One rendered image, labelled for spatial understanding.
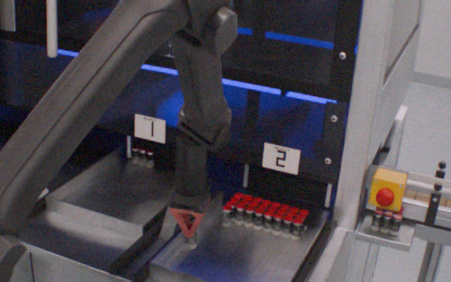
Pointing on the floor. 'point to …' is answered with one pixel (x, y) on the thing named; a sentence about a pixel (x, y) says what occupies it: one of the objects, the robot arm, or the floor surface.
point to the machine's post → (361, 125)
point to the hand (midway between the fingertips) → (189, 229)
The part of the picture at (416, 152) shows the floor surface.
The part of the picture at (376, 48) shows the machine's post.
